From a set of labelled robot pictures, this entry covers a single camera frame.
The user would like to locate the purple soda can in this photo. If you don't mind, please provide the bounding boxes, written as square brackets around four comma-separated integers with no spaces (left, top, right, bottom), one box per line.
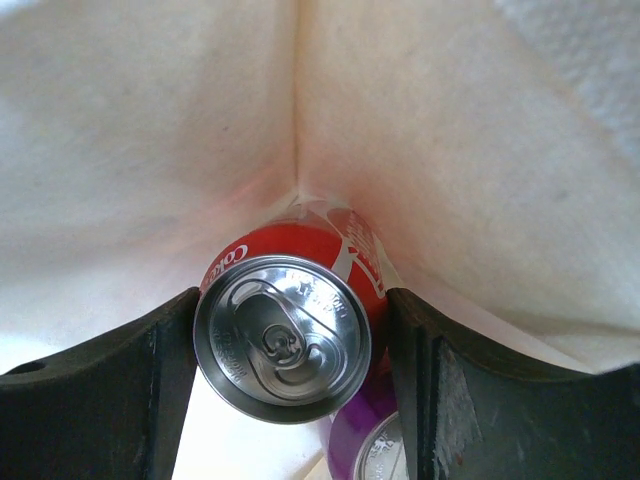
[323,377,409,479]

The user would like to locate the red cola can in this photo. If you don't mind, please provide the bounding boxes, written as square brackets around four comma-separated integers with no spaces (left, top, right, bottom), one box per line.
[193,200,388,424]

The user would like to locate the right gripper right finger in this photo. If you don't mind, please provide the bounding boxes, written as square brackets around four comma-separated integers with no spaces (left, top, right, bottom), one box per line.
[387,288,639,479]

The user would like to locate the beige canvas bag orange handles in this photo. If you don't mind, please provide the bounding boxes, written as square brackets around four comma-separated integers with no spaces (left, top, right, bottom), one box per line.
[0,0,640,480]

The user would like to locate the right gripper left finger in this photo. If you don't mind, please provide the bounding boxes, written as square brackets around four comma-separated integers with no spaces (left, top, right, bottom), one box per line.
[1,288,200,479]

